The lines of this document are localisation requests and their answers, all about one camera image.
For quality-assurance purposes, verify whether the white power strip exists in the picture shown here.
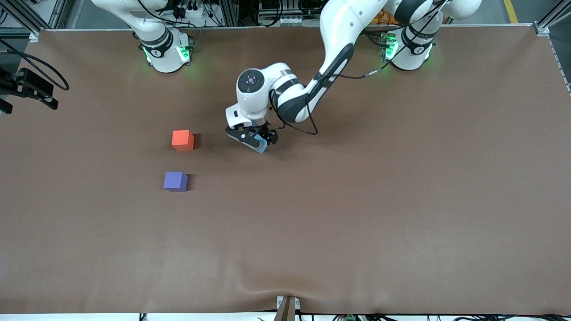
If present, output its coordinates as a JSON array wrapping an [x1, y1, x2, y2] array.
[[173, 0, 212, 19]]

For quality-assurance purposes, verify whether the aluminium frame corner post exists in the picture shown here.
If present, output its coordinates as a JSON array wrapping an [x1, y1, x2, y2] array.
[[534, 0, 571, 36]]

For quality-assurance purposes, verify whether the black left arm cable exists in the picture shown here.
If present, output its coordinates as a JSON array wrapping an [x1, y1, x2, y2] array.
[[268, 62, 395, 135]]

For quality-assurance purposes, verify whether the aluminium frame strut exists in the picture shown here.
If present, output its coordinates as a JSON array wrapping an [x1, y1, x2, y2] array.
[[0, 0, 50, 36]]

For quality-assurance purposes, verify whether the metal table clamp bracket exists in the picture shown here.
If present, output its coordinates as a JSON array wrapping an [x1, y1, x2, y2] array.
[[276, 296, 301, 321]]

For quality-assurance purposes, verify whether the purple foam block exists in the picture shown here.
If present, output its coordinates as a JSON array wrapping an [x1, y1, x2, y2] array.
[[163, 171, 189, 192]]

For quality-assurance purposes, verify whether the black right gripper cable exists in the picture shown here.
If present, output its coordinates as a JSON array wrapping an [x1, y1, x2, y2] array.
[[0, 40, 70, 91]]

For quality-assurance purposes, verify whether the orange foam block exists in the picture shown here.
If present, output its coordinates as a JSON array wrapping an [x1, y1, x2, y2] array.
[[172, 130, 195, 151]]

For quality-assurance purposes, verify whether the brown table cover sheet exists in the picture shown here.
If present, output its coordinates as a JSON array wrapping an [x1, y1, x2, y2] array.
[[0, 25, 571, 315]]

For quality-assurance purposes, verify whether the bag of orange snacks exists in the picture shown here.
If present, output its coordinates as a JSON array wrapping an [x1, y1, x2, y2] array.
[[372, 10, 402, 26]]

